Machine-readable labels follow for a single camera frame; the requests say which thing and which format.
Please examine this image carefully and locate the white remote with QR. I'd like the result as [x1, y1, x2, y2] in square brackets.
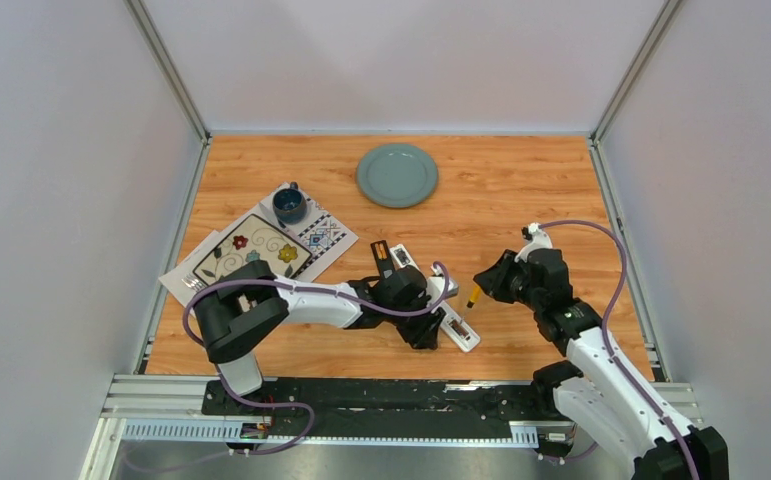
[389, 244, 417, 268]

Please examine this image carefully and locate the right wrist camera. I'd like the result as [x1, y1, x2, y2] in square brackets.
[516, 222, 553, 262]

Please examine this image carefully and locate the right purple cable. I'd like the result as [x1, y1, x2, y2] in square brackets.
[540, 219, 701, 480]

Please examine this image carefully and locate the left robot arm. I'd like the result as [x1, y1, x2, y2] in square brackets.
[183, 261, 452, 415]

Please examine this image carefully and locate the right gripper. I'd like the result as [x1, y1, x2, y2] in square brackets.
[473, 250, 542, 312]

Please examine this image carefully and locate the purple cable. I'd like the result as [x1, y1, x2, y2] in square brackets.
[540, 219, 701, 480]
[182, 261, 453, 346]

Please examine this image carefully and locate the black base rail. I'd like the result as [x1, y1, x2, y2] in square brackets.
[201, 377, 563, 439]

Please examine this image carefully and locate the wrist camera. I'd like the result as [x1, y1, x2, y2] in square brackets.
[516, 222, 553, 262]
[427, 261, 459, 308]

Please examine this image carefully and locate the grey-green round plate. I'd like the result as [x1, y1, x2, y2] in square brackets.
[355, 143, 439, 209]

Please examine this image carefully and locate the white remote with batteries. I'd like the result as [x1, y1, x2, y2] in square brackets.
[439, 302, 481, 353]

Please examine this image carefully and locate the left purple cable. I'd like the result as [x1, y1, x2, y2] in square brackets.
[182, 261, 453, 346]

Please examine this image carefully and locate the yellow handled screwdriver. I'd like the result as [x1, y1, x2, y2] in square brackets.
[466, 286, 483, 310]

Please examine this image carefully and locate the metal fork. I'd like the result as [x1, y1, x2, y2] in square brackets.
[183, 275, 207, 291]

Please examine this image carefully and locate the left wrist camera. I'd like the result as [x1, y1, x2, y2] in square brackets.
[427, 261, 459, 308]

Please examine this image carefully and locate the dark blue cup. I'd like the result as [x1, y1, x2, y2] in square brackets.
[271, 182, 308, 225]

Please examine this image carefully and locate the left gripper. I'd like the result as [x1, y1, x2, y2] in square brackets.
[386, 291, 447, 352]

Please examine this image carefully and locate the black remote control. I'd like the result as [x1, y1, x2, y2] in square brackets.
[370, 240, 395, 279]

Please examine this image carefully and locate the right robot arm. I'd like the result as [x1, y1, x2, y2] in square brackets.
[474, 248, 730, 479]

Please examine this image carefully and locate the patterned paper placemat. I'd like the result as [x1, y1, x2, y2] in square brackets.
[160, 190, 358, 305]

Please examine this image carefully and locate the floral square plate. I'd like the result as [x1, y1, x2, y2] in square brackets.
[192, 214, 313, 285]

